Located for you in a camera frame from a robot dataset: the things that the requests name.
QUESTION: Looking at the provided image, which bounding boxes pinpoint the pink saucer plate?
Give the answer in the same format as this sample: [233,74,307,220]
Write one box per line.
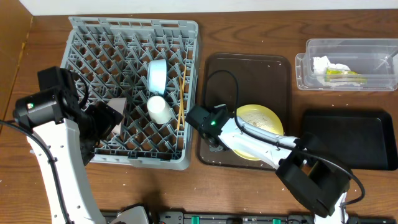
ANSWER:
[108,98,127,134]

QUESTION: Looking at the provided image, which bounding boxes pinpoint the wooden chopstick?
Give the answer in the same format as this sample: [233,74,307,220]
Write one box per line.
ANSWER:
[177,65,187,131]
[179,78,185,128]

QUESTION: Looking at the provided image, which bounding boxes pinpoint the yellow plate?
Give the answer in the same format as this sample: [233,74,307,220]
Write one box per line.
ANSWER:
[231,104,285,162]

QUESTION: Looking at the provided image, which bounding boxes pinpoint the cream white cup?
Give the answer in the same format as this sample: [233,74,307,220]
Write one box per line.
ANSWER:
[147,96,172,124]

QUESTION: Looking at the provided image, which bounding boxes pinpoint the light blue bowl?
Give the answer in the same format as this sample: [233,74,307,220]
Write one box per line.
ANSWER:
[147,59,167,95]

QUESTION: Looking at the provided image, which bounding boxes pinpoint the white napkin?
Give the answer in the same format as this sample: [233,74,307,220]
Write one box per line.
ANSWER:
[313,56,362,87]

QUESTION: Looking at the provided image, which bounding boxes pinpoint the orange snack wrapper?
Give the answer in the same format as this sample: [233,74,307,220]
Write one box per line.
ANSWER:
[325,68,367,84]

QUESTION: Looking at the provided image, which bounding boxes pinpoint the white rice food scraps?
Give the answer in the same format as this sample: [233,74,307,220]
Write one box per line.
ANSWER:
[240,110,275,132]

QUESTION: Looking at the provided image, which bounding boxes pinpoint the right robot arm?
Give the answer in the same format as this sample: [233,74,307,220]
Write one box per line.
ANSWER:
[185,105,354,223]

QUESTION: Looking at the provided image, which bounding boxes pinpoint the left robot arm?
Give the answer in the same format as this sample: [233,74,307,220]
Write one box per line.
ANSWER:
[13,67,123,223]

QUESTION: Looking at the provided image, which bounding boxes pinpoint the brown serving tray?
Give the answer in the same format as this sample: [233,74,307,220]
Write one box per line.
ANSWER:
[195,53,292,172]

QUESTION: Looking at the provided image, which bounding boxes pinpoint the grey plastic dish rack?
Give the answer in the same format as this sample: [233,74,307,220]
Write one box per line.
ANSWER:
[61,17,200,170]

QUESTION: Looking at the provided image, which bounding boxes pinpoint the black plastic bin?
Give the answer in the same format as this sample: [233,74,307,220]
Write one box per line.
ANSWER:
[302,110,397,171]

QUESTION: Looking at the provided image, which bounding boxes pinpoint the clear plastic bin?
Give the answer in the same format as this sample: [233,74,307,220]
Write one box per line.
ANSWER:
[295,39,397,91]

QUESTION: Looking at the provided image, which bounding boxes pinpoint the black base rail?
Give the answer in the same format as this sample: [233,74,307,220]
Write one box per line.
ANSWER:
[102,203,398,224]

